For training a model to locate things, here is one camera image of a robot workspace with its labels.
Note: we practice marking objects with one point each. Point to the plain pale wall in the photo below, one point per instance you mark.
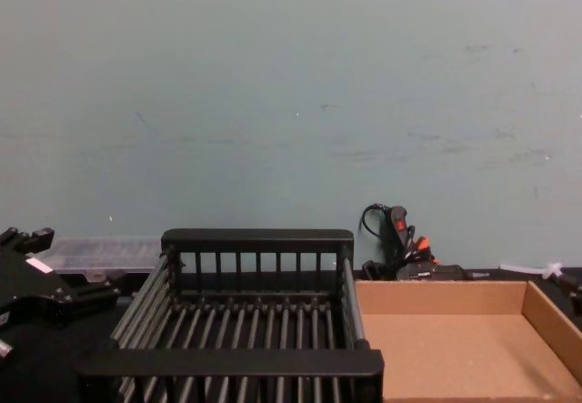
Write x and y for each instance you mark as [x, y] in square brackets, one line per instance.
[273, 103]

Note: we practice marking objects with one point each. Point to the clear plastic case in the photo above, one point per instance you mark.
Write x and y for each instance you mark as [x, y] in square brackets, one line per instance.
[104, 253]

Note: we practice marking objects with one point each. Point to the shallow brown cardboard tray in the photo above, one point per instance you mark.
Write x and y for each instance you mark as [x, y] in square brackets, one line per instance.
[454, 344]

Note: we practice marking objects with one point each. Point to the black rack with steel bars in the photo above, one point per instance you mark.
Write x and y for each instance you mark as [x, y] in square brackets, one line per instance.
[254, 239]

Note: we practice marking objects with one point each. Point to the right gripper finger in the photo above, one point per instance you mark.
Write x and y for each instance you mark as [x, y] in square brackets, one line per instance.
[573, 291]

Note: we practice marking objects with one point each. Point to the small white three-armed plastic piece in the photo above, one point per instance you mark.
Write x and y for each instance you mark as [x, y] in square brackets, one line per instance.
[552, 269]

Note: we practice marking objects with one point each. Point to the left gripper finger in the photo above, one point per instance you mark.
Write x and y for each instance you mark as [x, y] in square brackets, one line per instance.
[32, 238]
[88, 296]

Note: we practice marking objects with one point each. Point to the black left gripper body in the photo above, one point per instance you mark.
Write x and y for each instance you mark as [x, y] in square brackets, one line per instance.
[27, 285]

